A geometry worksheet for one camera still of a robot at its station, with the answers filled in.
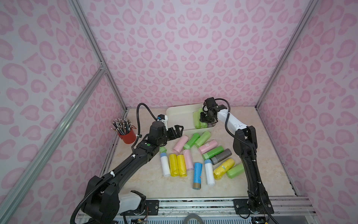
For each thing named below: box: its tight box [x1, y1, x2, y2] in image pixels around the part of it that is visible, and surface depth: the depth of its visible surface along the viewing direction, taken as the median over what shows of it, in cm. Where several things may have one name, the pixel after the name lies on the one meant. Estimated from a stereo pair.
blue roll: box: [192, 162, 203, 190], surface depth 84 cm
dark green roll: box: [159, 146, 167, 154], surface depth 94 cm
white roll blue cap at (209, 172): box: [204, 159, 216, 186], surface depth 84 cm
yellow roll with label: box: [213, 158, 235, 181], surface depth 85 cm
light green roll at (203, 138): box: [194, 130, 212, 148], surface depth 100 cm
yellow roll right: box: [176, 154, 188, 178], surface depth 87 cm
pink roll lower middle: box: [182, 149, 194, 171], surface depth 90 cm
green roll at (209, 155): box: [201, 145, 225, 161], surface depth 92 cm
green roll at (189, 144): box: [183, 133, 200, 150], surface depth 97 cm
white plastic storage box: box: [165, 103, 216, 130], surface depth 114 cm
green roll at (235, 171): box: [226, 162, 245, 179], surface depth 83 cm
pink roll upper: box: [173, 134, 189, 154], surface depth 97 cm
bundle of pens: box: [110, 118, 132, 136], surface depth 90 cm
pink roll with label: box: [198, 139, 218, 155], surface depth 95 cm
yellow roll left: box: [168, 153, 179, 177], surface depth 88 cm
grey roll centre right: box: [210, 148, 233, 165], surface depth 90 cm
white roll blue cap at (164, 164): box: [159, 152, 171, 177], surface depth 88 cm
